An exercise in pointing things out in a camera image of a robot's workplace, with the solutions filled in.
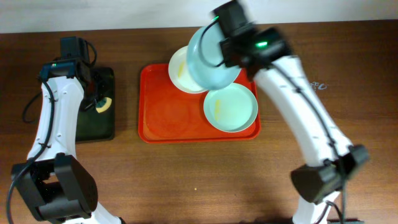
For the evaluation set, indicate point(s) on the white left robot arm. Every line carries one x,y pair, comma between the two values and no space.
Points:
77,106

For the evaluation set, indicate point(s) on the light blue plate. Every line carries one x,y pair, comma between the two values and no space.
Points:
231,109
210,78

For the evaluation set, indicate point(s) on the black plastic tray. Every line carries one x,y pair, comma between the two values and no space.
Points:
91,125

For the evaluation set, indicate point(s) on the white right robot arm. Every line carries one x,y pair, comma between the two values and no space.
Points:
331,159

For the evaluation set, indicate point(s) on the yellow green sponge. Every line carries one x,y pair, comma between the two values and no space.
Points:
103,105

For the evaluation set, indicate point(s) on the red serving tray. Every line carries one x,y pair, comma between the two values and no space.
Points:
169,115

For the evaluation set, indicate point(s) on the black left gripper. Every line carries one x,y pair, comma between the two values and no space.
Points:
94,94

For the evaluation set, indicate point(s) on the white plate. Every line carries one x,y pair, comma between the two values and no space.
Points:
180,75

